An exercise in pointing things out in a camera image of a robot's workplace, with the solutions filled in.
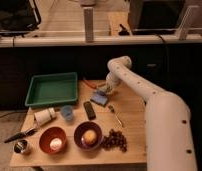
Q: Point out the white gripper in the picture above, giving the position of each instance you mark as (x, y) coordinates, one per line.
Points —
(112, 81)

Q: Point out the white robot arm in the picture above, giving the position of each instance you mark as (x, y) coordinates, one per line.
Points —
(169, 142)

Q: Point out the blue plastic cup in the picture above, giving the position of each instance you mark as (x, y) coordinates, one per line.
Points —
(67, 112)

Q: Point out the small metal cup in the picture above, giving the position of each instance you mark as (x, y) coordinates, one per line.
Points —
(22, 147)

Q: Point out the metal spoon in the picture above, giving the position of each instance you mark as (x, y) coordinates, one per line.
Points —
(112, 110)

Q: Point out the black remote control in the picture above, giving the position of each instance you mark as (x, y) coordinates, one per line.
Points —
(89, 110)

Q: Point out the purple bowl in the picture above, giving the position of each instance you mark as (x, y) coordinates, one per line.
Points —
(81, 129)

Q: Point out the orange fruit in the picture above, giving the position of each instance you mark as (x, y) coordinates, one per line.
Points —
(90, 137)

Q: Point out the bunch of dark grapes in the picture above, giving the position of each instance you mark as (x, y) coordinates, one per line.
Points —
(115, 139)

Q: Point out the green plastic tray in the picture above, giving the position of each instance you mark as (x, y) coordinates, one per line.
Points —
(52, 90)

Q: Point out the white cylindrical mug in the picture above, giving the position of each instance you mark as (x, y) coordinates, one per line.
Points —
(44, 116)

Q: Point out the white egg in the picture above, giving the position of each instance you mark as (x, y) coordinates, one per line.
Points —
(55, 143)

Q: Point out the red bowl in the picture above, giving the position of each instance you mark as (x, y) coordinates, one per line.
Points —
(48, 135)

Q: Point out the black monitor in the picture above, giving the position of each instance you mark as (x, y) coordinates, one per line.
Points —
(148, 17)

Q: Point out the black chair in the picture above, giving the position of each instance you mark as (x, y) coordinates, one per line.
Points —
(18, 17)

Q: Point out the white vertical post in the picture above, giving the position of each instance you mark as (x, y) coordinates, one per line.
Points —
(88, 24)

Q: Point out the black handled knife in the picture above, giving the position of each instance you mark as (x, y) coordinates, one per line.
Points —
(23, 134)

